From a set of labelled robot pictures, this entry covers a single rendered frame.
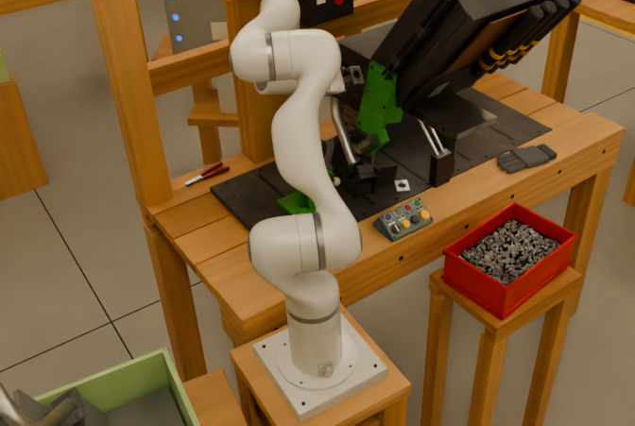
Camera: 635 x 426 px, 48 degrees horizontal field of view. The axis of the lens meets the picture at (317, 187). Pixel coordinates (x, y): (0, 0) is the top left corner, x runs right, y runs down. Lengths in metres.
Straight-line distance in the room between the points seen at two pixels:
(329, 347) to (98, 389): 0.52
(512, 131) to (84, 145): 2.67
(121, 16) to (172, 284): 0.95
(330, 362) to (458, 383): 1.24
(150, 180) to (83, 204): 1.71
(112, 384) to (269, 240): 0.53
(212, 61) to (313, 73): 0.82
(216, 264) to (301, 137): 0.67
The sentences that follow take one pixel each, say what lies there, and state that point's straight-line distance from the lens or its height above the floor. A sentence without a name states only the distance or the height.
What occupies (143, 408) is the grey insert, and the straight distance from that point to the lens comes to 1.74.
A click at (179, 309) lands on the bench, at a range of 2.54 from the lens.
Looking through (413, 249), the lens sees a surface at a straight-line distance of 2.06.
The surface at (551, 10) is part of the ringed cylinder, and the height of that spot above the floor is 1.49.
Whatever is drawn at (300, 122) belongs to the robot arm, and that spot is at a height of 1.47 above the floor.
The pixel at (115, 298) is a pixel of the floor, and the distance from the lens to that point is 3.27.
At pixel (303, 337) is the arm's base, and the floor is 1.02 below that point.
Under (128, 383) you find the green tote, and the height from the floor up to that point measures 0.91.
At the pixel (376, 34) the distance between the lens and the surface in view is 2.35.
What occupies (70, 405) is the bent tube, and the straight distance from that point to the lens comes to 1.64.
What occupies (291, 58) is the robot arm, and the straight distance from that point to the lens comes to 1.45.
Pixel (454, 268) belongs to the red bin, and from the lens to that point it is 1.97.
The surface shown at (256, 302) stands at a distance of 1.83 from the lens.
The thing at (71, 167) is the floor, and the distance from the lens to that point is 4.20.
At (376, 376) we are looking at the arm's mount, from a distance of 1.69.
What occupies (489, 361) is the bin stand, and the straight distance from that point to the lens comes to 2.03.
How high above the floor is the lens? 2.19
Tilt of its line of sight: 36 degrees down
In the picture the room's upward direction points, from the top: 3 degrees counter-clockwise
